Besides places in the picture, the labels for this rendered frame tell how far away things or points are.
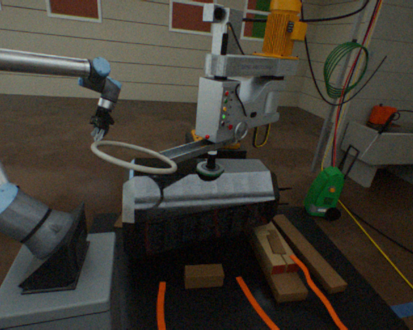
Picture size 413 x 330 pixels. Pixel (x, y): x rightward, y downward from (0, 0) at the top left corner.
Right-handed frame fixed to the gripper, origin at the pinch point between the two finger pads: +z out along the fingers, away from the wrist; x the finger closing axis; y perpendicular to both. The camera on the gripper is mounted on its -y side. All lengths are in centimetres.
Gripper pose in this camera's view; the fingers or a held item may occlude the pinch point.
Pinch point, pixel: (97, 140)
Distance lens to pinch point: 170.5
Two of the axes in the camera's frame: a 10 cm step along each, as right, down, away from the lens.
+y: -1.8, 0.7, -9.8
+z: -3.6, 9.2, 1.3
